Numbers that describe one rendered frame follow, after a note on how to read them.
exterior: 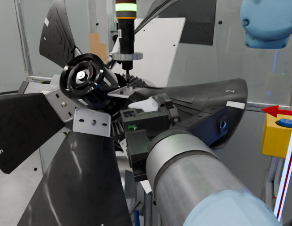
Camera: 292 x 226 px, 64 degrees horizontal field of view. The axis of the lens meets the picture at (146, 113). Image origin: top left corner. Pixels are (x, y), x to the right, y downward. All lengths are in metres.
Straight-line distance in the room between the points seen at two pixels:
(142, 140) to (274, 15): 0.22
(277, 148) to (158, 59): 0.47
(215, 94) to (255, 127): 0.77
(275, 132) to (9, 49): 5.55
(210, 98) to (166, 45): 0.44
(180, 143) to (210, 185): 0.07
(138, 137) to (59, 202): 0.27
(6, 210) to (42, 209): 1.73
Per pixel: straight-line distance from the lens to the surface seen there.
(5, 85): 5.94
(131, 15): 0.53
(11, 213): 2.21
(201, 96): 0.49
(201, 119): 0.33
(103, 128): 0.57
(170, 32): 0.91
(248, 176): 1.37
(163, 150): 0.24
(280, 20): 0.34
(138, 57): 0.52
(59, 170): 0.53
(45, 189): 0.53
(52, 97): 0.65
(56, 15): 0.80
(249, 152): 1.31
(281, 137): 0.74
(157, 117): 0.32
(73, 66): 0.60
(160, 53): 0.87
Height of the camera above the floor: 1.32
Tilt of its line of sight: 19 degrees down
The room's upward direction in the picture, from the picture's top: straight up
